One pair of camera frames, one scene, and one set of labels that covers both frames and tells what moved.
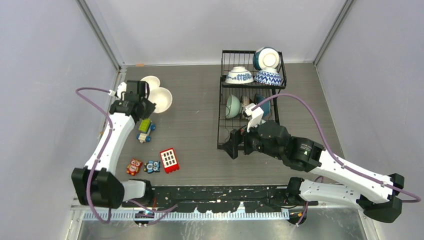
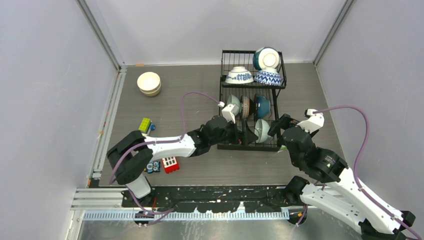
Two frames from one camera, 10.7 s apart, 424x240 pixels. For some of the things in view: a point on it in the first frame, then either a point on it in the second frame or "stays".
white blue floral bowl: [239, 75] stays
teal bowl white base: [266, 57] stays
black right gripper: [231, 146] to [284, 120]
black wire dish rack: [250, 84] stays
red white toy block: [169, 160] stays
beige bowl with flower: [162, 97] to [148, 82]
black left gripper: [151, 108] to [248, 136]
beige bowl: [153, 81] to [152, 93]
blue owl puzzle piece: [151, 166] stays
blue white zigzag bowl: [269, 76] stays
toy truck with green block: [145, 127] stays
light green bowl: [233, 106] stays
